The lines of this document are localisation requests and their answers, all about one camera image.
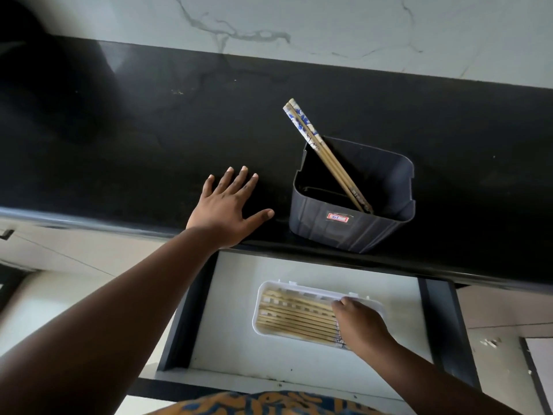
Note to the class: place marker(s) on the person's left hand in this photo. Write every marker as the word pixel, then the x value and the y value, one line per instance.
pixel 222 216

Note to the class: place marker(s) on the person's right hand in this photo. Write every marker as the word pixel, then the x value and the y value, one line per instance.
pixel 360 326

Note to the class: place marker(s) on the person's left thumb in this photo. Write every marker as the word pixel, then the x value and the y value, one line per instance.
pixel 260 216

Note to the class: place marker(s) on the person's left middle finger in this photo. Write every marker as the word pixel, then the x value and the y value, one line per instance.
pixel 240 180

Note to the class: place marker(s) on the person's right fingers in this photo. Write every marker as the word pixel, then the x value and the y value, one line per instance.
pixel 343 307

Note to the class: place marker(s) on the person's left little finger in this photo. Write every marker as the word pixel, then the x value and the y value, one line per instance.
pixel 209 186

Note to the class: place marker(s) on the person's right forearm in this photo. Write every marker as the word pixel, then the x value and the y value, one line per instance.
pixel 432 384

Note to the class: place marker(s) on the person's left forearm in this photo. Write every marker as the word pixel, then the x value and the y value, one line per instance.
pixel 108 324

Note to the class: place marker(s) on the row of bamboo chopsticks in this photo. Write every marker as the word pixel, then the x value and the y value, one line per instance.
pixel 293 317

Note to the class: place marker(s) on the white plastic chopstick tray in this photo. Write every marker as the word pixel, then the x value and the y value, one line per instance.
pixel 276 337

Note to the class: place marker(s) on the dark grey plastic utensil holder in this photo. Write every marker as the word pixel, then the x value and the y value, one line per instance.
pixel 341 229

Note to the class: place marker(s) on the blue patterned bamboo chopstick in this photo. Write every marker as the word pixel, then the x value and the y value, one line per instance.
pixel 332 157
pixel 319 162

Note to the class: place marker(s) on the open white kitchen drawer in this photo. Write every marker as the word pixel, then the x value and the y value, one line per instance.
pixel 242 354

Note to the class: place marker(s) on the orange and blue patterned garment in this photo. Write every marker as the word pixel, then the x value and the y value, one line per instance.
pixel 268 404

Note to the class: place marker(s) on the small white debris bits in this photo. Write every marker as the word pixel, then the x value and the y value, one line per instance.
pixel 491 342

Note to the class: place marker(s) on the dark framed white panel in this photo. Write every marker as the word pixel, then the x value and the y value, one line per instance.
pixel 542 376

